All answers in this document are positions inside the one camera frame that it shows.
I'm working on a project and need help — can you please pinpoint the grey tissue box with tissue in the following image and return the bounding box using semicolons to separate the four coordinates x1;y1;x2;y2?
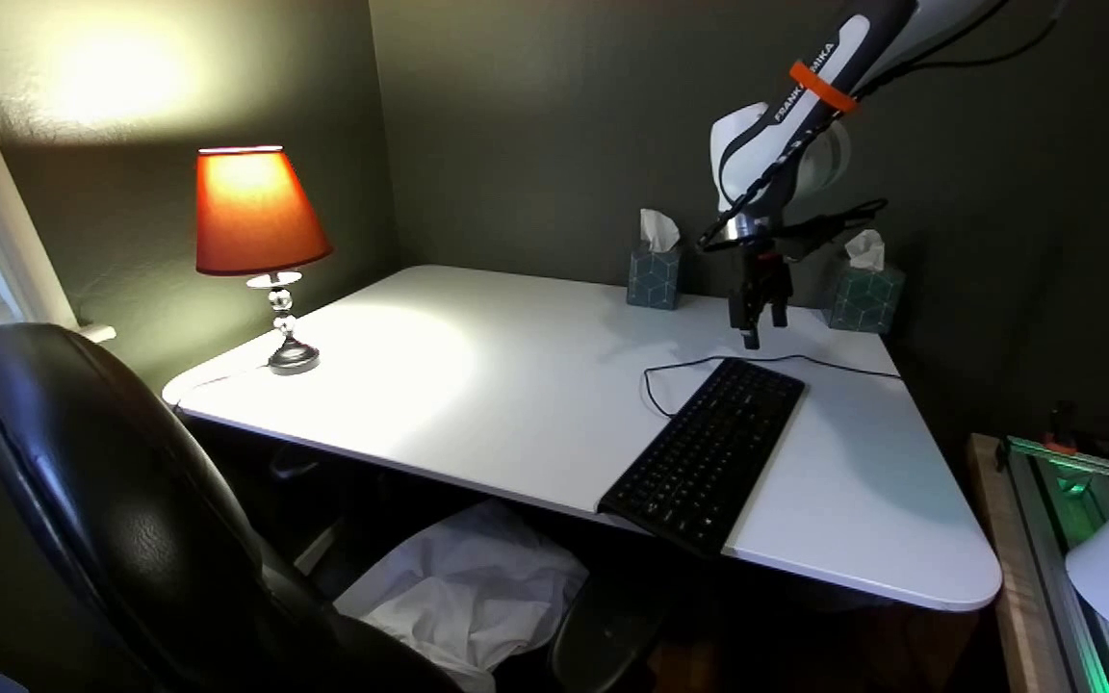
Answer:
821;228;907;341
624;203;689;311

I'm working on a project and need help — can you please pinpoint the black computer keyboard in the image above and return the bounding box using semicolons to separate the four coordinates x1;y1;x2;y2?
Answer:
592;356;810;559

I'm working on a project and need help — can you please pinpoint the orange band on arm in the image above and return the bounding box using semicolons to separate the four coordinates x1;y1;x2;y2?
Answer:
785;60;861;121

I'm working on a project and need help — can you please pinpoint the black office chair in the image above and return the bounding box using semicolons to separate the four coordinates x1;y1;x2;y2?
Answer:
0;319;678;693

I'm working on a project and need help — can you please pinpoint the orange shade table lamp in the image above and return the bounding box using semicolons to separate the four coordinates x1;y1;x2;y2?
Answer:
190;142;335;383

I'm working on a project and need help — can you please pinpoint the black keyboard cable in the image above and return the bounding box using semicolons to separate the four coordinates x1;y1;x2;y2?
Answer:
640;346;905;423

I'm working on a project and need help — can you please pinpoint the white crumpled plastic bag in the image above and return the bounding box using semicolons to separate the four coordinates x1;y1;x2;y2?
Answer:
331;498;592;693

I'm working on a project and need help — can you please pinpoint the metal rail with green light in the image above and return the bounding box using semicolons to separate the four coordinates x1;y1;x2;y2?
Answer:
997;430;1109;693

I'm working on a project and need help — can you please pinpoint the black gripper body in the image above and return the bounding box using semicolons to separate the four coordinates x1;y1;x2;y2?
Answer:
720;235;796;325

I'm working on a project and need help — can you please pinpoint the wooden board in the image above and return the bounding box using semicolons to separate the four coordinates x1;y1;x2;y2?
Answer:
957;427;1064;693

